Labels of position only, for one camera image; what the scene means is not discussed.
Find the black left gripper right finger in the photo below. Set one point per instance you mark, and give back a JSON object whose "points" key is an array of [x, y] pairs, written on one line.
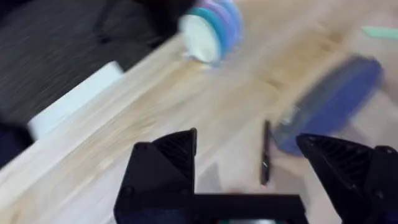
{"points": [[348, 174]]}

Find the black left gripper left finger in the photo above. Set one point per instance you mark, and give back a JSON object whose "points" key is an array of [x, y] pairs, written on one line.
{"points": [[161, 168]]}

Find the blue soft zip bag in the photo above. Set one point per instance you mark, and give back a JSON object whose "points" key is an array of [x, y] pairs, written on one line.
{"points": [[329, 102]]}

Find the black pen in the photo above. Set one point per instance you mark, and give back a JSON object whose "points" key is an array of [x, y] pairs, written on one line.
{"points": [[266, 155]]}

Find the white flat box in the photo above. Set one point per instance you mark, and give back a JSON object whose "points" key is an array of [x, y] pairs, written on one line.
{"points": [[74, 99]]}

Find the green flat board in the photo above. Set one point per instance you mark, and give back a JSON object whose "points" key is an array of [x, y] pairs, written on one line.
{"points": [[381, 32]]}

